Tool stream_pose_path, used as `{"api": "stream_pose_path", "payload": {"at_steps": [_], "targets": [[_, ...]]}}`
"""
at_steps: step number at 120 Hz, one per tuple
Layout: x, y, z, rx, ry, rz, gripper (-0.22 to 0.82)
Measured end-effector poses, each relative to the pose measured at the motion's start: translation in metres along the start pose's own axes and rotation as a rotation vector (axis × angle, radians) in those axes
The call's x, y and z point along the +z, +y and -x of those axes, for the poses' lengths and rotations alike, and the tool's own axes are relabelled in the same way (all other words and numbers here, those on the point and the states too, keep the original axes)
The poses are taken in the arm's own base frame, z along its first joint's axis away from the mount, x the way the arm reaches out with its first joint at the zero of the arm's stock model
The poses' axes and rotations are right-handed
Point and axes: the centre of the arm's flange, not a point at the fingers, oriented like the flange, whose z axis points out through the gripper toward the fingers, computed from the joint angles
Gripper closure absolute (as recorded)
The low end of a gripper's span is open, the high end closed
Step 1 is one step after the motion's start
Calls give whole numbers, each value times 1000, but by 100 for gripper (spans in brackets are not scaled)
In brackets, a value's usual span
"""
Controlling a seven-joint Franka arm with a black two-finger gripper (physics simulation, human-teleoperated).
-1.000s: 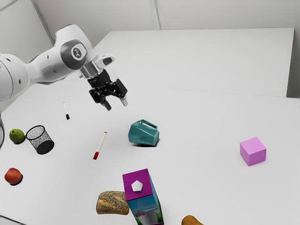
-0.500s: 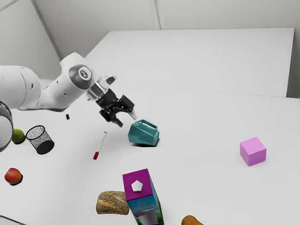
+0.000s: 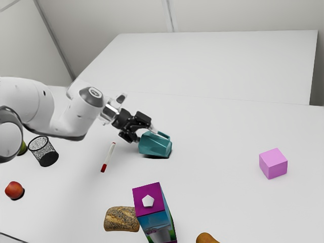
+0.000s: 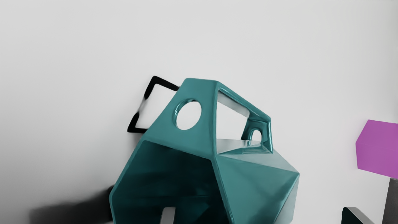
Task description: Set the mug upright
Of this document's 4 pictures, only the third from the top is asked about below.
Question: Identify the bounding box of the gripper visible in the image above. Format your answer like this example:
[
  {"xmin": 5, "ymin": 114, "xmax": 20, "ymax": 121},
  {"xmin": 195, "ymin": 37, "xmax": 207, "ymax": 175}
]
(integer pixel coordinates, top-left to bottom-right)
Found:
[{"xmin": 111, "ymin": 108, "xmax": 160, "ymax": 144}]

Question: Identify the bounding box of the teal faceted mug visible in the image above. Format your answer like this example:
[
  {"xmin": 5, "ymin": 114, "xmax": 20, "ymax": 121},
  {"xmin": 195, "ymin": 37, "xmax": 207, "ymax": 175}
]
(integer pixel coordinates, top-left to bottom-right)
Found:
[{"xmin": 138, "ymin": 131, "xmax": 173, "ymax": 159}]

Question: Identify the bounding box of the white pen with red cap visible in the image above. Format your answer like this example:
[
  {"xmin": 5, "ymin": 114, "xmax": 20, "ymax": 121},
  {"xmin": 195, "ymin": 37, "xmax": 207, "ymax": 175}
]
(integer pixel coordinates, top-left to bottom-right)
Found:
[{"xmin": 100, "ymin": 142, "xmax": 117, "ymax": 173}]

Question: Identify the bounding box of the purple-topped milk carton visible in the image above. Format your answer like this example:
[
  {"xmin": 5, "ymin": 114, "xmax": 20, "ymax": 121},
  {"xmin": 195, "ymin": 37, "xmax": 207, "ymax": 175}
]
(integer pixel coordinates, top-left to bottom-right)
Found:
[{"xmin": 132, "ymin": 181, "xmax": 178, "ymax": 243}]

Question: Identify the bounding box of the seeded bread roll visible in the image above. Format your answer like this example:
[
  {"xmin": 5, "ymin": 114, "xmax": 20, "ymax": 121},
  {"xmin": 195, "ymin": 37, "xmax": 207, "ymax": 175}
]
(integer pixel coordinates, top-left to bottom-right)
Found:
[{"xmin": 103, "ymin": 206, "xmax": 140, "ymax": 233}]

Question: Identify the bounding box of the black mesh pen holder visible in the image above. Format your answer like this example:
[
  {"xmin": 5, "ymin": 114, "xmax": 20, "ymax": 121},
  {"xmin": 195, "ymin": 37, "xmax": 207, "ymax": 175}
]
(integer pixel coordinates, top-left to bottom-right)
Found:
[{"xmin": 27, "ymin": 135, "xmax": 60, "ymax": 168}]

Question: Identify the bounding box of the green fruit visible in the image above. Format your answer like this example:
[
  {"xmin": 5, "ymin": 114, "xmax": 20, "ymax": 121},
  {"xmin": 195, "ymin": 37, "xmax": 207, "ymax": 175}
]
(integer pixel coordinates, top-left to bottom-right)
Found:
[{"xmin": 16, "ymin": 139, "xmax": 28, "ymax": 156}]

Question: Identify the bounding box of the brown pear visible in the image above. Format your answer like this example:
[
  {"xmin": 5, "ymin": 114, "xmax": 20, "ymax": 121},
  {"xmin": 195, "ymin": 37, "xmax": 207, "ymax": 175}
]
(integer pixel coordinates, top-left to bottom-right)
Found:
[{"xmin": 196, "ymin": 232, "xmax": 223, "ymax": 243}]

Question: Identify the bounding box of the red apple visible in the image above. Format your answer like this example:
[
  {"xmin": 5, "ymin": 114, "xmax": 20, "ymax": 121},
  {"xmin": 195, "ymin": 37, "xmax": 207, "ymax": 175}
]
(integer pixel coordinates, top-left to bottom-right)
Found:
[{"xmin": 5, "ymin": 181, "xmax": 24, "ymax": 200}]

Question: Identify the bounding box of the pink cube block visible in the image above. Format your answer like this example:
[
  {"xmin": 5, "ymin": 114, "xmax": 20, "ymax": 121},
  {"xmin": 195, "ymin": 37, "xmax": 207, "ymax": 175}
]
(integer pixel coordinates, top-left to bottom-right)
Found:
[{"xmin": 258, "ymin": 147, "xmax": 289, "ymax": 180}]

